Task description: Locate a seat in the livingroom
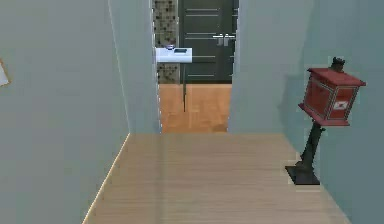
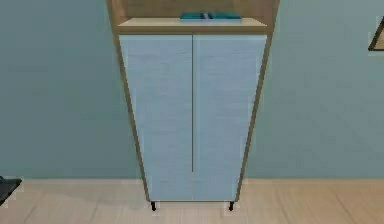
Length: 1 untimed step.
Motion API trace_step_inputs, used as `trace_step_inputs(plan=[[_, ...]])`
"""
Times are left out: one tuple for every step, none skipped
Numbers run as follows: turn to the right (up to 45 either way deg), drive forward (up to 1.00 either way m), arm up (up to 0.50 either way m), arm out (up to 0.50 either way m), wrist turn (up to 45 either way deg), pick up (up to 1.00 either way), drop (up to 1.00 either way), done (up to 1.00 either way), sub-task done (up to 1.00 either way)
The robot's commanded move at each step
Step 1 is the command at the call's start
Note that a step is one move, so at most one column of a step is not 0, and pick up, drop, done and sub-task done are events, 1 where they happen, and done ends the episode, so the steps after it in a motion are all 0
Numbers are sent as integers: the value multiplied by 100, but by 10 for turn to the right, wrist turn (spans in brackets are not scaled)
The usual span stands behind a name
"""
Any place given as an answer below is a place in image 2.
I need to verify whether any wooden cupboard with pale-blue doors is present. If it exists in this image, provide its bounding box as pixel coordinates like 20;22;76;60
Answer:
105;0;281;212

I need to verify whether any teal book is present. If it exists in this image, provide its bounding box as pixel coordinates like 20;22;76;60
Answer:
179;11;243;21

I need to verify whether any black furniture corner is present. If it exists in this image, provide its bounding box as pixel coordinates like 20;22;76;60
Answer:
0;175;23;206

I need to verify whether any dark framed wall picture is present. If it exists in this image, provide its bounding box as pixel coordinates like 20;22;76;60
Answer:
367;15;384;52

